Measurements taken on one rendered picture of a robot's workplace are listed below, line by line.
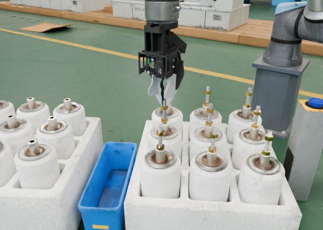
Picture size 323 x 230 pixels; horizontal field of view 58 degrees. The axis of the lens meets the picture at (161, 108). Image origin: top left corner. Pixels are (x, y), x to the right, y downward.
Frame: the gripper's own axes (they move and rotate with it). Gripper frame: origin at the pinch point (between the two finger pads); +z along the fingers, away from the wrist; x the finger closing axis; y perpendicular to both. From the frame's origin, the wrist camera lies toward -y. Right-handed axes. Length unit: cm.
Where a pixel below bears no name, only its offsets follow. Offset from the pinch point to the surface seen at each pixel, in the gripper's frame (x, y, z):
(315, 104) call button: 35.1, -19.0, 2.4
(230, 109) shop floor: 3, -71, 35
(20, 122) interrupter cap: -39.1, 14.1, 9.5
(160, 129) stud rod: 4.4, 12.1, 1.4
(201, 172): 14.4, 11.8, 10.1
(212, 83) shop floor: -16, -101, 35
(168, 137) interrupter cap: 2.2, 2.6, 9.4
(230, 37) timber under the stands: -30, -205, 30
